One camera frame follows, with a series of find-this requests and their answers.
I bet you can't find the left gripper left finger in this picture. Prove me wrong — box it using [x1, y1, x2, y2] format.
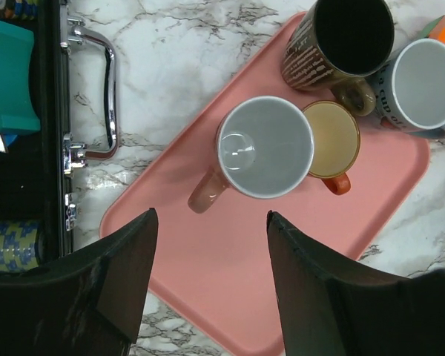
[0, 208, 159, 355]

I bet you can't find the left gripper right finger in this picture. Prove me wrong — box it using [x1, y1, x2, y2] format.
[266, 211, 445, 355]

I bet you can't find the pink mug back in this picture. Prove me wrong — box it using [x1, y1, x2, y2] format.
[188, 96, 314, 214]

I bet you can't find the grey mug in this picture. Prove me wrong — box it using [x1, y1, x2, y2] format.
[367, 39, 445, 139]

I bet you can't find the small tan cup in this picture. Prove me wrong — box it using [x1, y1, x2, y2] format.
[303, 100, 360, 196]

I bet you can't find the pink serving tray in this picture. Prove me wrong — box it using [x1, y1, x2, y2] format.
[99, 13, 430, 355]

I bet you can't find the black poker chip case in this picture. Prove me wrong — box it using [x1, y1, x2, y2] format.
[0, 1, 119, 274]

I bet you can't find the black gold mug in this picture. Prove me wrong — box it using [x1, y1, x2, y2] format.
[280, 0, 395, 116]

